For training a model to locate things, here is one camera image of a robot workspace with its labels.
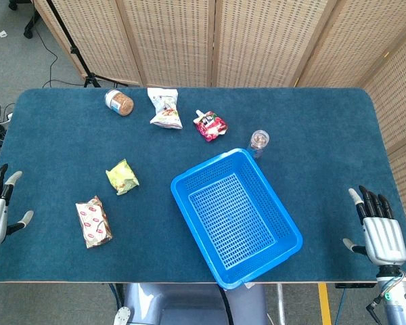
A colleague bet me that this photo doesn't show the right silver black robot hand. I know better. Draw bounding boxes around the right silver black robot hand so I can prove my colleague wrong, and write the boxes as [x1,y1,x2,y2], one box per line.
[343,185,406,267]

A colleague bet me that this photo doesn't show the white-lidded jar, brown contents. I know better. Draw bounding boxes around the white-lidded jar, brown contents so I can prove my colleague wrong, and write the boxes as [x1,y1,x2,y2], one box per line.
[104,89,135,117]

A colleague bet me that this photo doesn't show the thin black floor cable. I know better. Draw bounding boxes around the thin black floor cable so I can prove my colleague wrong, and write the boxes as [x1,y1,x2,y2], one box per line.
[33,20,89,88]

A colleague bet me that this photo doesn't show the grey-blue robot torso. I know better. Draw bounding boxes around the grey-blue robot torso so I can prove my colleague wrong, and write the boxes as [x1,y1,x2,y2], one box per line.
[113,282,270,325]

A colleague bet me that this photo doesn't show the white printed snack bag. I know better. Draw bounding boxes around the white printed snack bag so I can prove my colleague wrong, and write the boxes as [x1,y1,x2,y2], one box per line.
[146,87,184,131]

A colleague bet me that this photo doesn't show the metal table leg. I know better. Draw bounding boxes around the metal table leg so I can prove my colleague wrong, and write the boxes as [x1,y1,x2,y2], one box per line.
[276,283,287,325]

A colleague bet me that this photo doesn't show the teal table cloth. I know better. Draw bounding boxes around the teal table cloth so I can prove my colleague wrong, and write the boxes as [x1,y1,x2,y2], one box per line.
[0,87,406,284]

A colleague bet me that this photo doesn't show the green crinkled snack bag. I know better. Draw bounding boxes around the green crinkled snack bag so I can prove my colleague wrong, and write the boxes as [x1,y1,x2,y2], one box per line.
[105,158,140,196]

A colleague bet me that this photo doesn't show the black office chair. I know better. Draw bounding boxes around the black office chair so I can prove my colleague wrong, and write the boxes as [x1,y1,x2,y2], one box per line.
[8,0,41,39]

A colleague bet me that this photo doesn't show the blue hanging cable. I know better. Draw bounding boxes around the blue hanging cable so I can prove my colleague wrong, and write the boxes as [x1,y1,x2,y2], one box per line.
[337,287,347,325]

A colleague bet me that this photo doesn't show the red spouted drink pouch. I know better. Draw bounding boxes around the red spouted drink pouch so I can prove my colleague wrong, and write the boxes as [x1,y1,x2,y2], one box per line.
[193,109,229,143]

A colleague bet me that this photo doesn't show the black tripod stand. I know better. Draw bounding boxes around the black tripod stand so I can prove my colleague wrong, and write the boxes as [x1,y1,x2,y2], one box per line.
[45,0,129,89]

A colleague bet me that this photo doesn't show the clear jar with blue label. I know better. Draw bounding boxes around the clear jar with blue label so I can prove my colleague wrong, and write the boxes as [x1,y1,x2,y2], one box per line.
[246,129,271,160]

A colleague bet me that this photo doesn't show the woven wooden folding screen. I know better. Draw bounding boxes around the woven wooden folding screen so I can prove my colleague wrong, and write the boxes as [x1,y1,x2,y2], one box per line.
[33,0,406,238]

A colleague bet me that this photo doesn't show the black torso cable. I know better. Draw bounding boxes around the black torso cable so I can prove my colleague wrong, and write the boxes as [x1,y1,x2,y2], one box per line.
[219,286,235,325]

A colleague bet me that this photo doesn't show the blue perforated plastic basket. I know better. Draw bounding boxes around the blue perforated plastic basket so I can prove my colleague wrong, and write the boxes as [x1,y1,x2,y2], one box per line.
[170,148,304,291]

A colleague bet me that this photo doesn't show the red white snack packet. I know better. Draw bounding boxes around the red white snack packet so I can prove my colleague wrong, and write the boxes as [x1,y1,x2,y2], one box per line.
[75,195,113,250]

